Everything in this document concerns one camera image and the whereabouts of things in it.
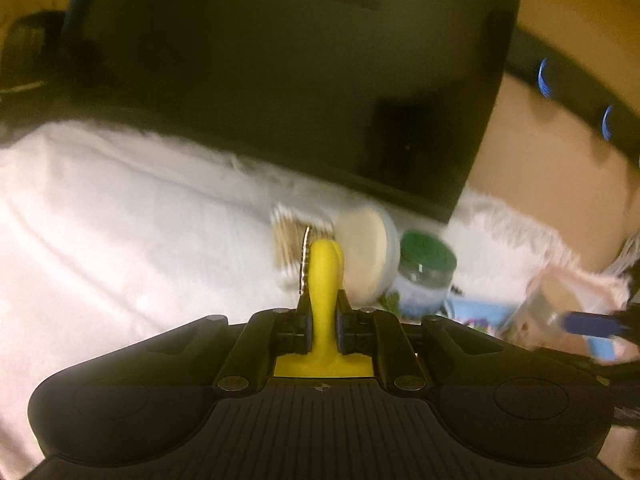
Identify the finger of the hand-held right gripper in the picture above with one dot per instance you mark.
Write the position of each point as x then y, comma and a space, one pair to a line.
590, 322

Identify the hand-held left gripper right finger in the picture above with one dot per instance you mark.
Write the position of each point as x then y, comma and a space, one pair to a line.
341, 325

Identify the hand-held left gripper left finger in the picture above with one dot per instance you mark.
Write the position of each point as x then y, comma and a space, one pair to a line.
303, 322

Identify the yellow plastic tool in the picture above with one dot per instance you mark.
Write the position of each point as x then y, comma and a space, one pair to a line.
325, 300

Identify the silver lid tall jar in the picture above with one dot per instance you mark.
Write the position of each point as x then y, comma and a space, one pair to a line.
535, 305

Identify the green lid glass jar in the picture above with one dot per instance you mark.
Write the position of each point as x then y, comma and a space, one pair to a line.
425, 275

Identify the white cloth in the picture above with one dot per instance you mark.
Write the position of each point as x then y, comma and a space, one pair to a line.
125, 220

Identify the black power strip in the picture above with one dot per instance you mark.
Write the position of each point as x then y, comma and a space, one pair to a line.
575, 90

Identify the black monitor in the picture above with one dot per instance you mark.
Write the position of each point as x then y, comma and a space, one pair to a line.
280, 70

